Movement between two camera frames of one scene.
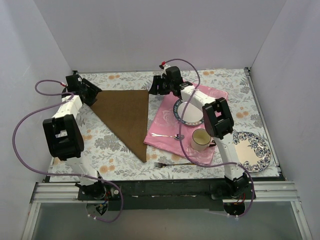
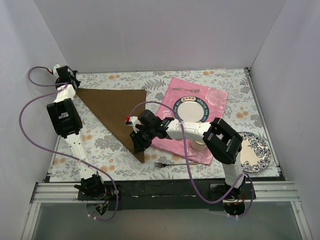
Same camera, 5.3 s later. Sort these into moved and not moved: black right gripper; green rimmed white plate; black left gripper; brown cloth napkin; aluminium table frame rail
Moved: black left gripper; black right gripper
Not moved: aluminium table frame rail; green rimmed white plate; brown cloth napkin
